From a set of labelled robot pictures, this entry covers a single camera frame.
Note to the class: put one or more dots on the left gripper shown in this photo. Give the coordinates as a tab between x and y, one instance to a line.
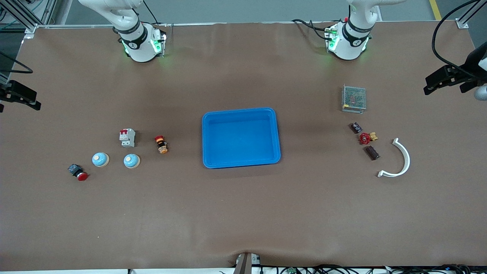
461	73

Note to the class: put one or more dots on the light blue service bell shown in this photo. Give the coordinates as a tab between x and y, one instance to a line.
131	161
100	160

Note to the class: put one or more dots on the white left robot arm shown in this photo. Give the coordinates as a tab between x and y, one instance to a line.
348	43

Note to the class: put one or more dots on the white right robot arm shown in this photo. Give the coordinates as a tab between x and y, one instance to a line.
139	45

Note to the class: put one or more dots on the red mushroom push button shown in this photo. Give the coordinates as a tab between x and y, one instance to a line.
79	173

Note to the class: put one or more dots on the metal mesh power supply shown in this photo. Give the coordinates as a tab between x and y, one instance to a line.
354	99

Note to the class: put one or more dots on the white red circuit breaker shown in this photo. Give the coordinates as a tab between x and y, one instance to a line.
127	137

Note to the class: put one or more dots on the orange red emergency stop button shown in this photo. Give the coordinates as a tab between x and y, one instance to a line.
161	144

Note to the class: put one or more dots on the blue plastic tray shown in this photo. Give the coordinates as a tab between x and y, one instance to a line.
243	140

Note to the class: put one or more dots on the brown table cover mat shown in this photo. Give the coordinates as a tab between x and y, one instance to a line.
243	213

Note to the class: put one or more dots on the aluminium frame post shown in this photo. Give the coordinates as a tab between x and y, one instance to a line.
23	17
470	13

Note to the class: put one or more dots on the white curved plastic bracket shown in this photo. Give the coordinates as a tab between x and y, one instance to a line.
408	160

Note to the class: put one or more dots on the brown grey mount post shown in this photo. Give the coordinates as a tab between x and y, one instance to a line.
243	266

